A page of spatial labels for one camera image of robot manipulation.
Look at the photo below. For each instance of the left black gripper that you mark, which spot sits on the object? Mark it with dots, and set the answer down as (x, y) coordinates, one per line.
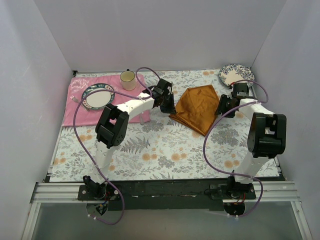
(167, 103)

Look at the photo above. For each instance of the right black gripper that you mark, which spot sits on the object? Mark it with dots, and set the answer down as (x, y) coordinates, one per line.
(223, 106)

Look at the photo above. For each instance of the brown satin napkin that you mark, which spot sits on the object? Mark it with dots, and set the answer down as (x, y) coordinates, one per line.
(196, 108)

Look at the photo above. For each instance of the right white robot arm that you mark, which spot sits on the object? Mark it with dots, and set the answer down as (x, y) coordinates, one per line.
(266, 137)

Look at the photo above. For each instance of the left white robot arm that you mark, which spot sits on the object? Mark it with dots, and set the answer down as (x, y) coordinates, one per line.
(112, 127)

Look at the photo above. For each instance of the blue floral plate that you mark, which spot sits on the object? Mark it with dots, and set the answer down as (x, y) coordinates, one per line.
(234, 72)

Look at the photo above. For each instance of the metal spoon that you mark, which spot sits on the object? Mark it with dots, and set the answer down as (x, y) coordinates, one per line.
(141, 118)

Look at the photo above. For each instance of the cream enamel mug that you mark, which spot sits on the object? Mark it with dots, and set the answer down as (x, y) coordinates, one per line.
(128, 80)

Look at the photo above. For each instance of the floral tablecloth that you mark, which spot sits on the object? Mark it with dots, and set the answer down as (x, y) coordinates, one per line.
(160, 149)

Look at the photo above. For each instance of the green rimmed white plate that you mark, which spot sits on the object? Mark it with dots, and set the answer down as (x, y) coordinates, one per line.
(97, 96)

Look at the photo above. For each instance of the metal fork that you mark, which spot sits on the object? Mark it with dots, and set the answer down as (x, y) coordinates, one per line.
(74, 99)

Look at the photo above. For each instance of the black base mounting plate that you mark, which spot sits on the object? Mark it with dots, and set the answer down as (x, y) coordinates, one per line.
(180, 194)

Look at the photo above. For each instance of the aluminium frame rail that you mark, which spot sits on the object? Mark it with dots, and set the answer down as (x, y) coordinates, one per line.
(55, 213)

